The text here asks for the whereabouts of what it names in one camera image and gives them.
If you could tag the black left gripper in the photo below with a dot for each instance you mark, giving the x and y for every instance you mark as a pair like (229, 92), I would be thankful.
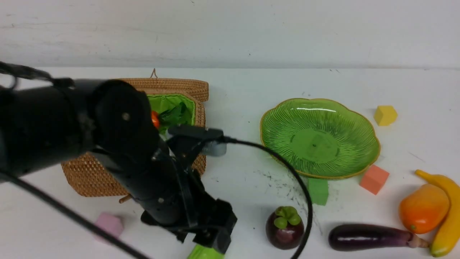
(172, 195)

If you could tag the green pepper vegetable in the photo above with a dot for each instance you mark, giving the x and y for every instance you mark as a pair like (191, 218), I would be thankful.
(202, 252)

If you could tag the dark purple mangosteen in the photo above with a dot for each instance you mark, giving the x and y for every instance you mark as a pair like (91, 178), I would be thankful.
(285, 228)

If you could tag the orange carrot with leaves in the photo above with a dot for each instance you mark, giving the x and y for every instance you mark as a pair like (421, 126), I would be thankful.
(162, 121)

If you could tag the purple eggplant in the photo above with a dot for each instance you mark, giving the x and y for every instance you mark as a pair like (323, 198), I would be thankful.
(356, 237)

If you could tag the orange mango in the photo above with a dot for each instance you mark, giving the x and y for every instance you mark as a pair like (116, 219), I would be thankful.
(424, 209)

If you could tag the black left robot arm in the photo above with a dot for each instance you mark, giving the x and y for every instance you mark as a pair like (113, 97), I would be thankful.
(45, 126)

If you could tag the pink foam cube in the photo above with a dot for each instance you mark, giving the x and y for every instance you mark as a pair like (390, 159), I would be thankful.
(110, 223)

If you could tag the green foam cube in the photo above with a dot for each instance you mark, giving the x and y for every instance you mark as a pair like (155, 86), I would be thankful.
(318, 190)

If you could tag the woven wicker basket green lining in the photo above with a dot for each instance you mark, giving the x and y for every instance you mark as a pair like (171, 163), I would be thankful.
(173, 101)

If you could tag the green glass leaf plate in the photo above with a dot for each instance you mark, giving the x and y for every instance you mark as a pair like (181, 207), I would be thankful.
(321, 138)

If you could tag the orange foam cube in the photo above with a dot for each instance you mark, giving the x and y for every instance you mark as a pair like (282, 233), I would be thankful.
(374, 179)

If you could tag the yellow foam cube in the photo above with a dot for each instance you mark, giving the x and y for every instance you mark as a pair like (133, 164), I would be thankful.
(385, 115)

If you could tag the yellow banana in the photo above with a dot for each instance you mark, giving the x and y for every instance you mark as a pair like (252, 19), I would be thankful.
(448, 233)

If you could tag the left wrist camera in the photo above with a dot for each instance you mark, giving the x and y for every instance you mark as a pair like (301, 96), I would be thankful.
(190, 141)

